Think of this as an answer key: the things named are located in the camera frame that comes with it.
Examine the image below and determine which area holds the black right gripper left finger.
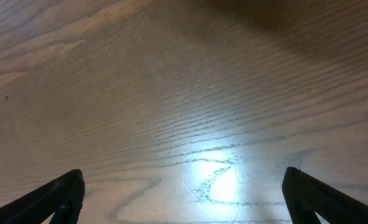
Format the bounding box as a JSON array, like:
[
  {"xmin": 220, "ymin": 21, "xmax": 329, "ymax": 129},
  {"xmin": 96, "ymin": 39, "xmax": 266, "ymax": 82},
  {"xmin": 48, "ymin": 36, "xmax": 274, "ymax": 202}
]
[{"xmin": 0, "ymin": 169, "xmax": 85, "ymax": 224}]

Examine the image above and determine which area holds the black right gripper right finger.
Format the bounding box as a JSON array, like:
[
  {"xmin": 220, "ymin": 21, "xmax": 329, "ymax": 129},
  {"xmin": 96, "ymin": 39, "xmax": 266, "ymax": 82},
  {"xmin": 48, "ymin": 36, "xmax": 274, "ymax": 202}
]
[{"xmin": 281, "ymin": 167, "xmax": 368, "ymax": 224}]

